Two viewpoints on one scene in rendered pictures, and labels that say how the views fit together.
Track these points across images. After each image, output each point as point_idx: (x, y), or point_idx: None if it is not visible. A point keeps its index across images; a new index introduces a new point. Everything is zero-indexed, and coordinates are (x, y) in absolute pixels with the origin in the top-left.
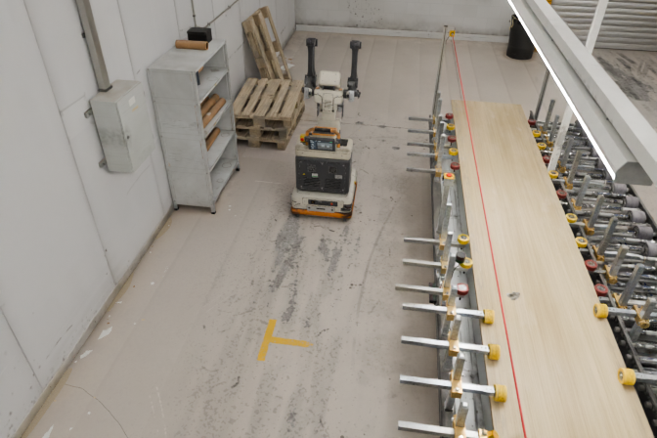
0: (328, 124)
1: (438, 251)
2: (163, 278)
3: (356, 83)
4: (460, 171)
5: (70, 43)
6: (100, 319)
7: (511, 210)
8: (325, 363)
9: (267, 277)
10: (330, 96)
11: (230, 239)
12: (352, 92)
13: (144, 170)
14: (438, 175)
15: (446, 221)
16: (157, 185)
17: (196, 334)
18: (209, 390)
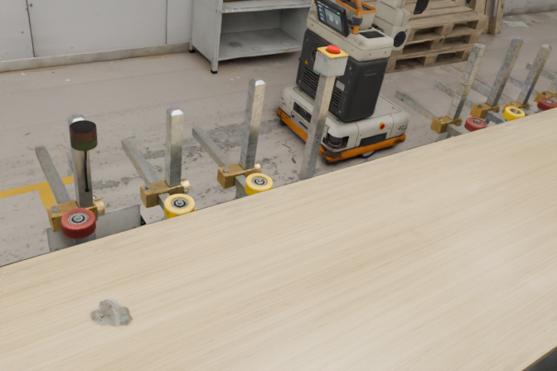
0: (385, 12)
1: (235, 195)
2: (81, 83)
3: None
4: (468, 132)
5: None
6: None
7: (448, 228)
8: (33, 254)
9: (151, 144)
10: None
11: (186, 97)
12: None
13: None
14: (435, 127)
15: (246, 124)
16: None
17: (10, 133)
18: None
